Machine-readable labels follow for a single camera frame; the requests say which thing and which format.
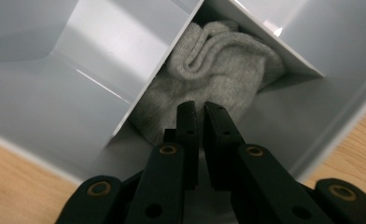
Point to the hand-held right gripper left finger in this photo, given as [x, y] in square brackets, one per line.
[189, 149]

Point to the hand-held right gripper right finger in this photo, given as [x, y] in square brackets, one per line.
[221, 155]

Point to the grey sock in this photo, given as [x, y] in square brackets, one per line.
[218, 71]

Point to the white plastic storage box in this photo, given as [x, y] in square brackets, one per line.
[78, 68]

